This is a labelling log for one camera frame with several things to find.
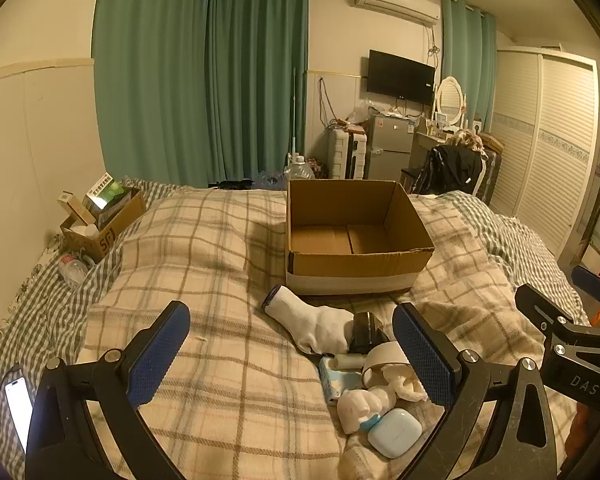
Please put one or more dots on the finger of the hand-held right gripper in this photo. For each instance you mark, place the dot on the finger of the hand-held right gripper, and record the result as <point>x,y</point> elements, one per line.
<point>592,284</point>
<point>535,305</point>

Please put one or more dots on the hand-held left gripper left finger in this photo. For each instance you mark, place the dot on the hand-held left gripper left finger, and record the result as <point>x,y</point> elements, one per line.
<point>159,357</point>

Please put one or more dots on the oval white vanity mirror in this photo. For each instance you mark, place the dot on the oval white vanity mirror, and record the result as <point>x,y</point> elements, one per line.
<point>450,99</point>

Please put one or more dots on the white tape roll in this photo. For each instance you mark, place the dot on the white tape roll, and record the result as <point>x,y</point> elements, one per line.
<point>385,352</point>

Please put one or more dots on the crumpled white cloth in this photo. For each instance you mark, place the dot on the crumpled white cloth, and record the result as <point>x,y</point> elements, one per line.
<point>405,382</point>

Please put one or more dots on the small white tube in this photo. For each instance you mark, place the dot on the small white tube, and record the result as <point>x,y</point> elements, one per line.
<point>347,360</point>

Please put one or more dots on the white louvred wardrobe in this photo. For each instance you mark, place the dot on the white louvred wardrobe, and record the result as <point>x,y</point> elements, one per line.
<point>545,150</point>

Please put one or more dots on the green printed carton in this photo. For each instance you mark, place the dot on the green printed carton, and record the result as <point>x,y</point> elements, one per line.
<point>105,192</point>

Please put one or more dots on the light blue earbuds case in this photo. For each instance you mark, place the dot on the light blue earbuds case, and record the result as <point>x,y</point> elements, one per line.
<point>393,432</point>

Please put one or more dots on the wide green curtain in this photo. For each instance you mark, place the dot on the wide green curtain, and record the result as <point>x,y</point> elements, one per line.
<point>150,70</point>
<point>260,70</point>

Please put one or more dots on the white sock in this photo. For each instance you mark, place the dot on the white sock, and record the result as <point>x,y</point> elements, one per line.
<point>305,317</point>

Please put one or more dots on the dark suitcase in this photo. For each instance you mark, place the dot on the dark suitcase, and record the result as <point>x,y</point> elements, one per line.
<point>489,175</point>

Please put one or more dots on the white ribbed suitcase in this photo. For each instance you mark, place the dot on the white ribbed suitcase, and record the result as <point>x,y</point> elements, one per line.
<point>345,155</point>

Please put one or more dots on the white air conditioner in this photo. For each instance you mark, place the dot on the white air conditioner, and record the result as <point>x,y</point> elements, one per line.
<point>395,2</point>

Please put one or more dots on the dressing table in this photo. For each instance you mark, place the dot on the dressing table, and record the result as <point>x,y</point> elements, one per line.
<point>425,145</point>

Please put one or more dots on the beige plaid blanket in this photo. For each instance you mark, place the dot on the beige plaid blanket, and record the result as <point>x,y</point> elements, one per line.
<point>205,270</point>

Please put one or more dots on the large open cardboard box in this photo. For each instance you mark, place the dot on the large open cardboard box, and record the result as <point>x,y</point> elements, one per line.
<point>355,265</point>

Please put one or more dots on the narrow green curtain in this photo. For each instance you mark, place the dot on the narrow green curtain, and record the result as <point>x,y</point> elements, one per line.
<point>467,60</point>

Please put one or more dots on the black round jar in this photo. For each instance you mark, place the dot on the black round jar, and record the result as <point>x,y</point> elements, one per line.
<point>365,332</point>

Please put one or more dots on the large water jug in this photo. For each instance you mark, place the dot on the large water jug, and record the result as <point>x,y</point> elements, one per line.
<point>300,169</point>

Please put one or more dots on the light blue tissue packet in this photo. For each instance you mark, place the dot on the light blue tissue packet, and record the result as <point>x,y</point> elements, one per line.
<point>336,385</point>

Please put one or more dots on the black wall television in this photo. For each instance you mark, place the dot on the black wall television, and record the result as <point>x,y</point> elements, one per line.
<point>401,76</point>

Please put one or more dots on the slim white carton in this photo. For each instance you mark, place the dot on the slim white carton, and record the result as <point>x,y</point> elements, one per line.
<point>75,207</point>

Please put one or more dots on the clear plastic bag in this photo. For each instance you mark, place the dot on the clear plastic bag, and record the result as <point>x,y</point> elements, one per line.
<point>364,110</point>

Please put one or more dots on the smartphone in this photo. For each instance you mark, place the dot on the smartphone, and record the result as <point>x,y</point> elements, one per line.
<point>20,405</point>

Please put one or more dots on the small cardboard box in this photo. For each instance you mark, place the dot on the small cardboard box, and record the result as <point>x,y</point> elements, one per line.
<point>116,232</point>

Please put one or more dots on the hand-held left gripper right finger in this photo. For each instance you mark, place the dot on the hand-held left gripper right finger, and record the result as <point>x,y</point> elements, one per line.
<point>425,360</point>

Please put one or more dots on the black jacket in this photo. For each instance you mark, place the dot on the black jacket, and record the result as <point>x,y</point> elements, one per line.
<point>450,167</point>

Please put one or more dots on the grey small fridge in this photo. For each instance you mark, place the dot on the grey small fridge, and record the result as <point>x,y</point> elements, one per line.
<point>387,147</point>

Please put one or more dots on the clear plastic bottle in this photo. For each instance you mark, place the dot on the clear plastic bottle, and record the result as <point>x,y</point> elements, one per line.
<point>73,270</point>

